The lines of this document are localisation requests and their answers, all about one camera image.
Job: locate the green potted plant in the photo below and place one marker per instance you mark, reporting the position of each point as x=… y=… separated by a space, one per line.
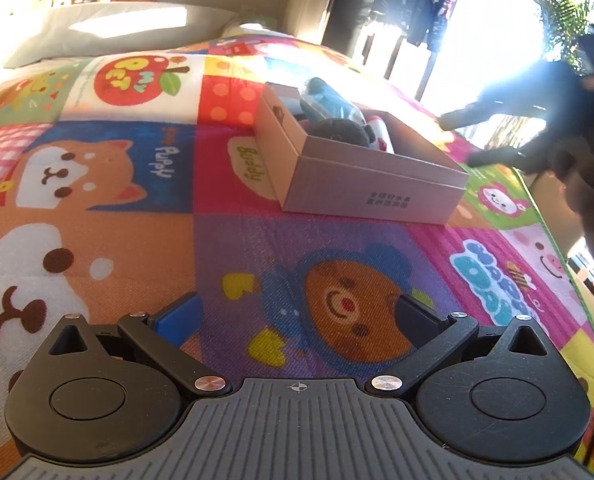
x=562 y=15

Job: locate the pink cardboard box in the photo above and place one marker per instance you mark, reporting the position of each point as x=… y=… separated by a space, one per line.
x=367 y=190

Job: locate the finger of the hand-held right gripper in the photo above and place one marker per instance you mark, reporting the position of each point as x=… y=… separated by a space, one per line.
x=527 y=155
x=517 y=95

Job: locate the red and white tube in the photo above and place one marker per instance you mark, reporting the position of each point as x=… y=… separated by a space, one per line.
x=381 y=135

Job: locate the blue and white tissue packet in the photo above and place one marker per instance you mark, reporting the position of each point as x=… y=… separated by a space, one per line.
x=329 y=102

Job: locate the black plush toy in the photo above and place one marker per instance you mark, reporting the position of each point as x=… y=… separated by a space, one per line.
x=339 y=132

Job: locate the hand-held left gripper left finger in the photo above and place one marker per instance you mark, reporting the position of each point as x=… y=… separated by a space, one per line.
x=179 y=319

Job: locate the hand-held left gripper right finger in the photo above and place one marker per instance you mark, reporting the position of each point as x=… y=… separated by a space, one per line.
x=413 y=319

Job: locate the dark hanging clothes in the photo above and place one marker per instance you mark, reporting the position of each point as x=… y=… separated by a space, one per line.
x=417 y=0

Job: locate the beige laundry basket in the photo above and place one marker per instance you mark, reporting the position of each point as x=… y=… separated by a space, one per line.
x=552 y=205

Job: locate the grey pillow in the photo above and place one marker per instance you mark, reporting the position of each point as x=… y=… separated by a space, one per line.
x=122 y=35

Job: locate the colourful cartoon printed blanket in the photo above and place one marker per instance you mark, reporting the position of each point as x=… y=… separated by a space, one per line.
x=152 y=240

